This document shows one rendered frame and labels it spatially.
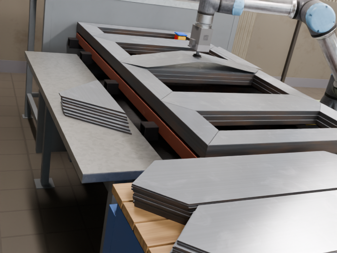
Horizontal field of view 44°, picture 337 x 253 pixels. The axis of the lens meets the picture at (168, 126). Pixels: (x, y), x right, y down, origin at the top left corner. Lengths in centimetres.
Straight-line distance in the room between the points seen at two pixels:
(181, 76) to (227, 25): 120
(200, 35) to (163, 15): 88
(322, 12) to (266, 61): 339
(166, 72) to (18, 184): 113
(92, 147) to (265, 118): 65
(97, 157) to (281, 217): 56
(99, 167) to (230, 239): 49
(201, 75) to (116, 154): 76
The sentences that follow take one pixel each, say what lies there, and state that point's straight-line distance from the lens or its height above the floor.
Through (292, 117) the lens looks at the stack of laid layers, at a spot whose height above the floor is 84.
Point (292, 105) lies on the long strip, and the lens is 173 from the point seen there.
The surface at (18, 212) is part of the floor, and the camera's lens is 229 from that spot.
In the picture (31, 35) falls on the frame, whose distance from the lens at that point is 314.
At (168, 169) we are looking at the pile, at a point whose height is 85.
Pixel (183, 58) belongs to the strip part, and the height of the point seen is 90.
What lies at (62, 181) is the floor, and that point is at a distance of 255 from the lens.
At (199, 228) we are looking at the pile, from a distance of 85.
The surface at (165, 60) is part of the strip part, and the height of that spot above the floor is 89.
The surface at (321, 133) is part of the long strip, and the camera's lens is 150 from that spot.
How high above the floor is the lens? 134
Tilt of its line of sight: 23 degrees down
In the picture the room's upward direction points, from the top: 11 degrees clockwise
